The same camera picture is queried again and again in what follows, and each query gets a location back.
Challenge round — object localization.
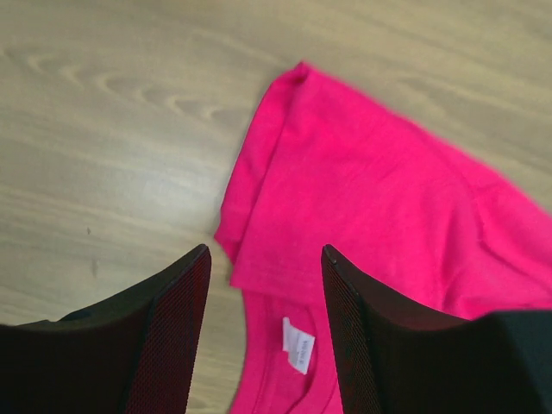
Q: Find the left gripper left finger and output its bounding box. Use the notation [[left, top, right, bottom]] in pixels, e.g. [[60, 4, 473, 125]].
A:
[[1, 244, 211, 413]]

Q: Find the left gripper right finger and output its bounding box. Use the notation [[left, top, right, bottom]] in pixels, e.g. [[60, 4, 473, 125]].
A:
[[321, 245, 551, 413]]

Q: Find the pink t shirt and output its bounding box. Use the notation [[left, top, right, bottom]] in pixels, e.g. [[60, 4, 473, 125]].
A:
[[215, 63, 551, 413]]

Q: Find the white shirt label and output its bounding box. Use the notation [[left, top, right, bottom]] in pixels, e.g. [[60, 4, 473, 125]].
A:
[[282, 317, 316, 375]]

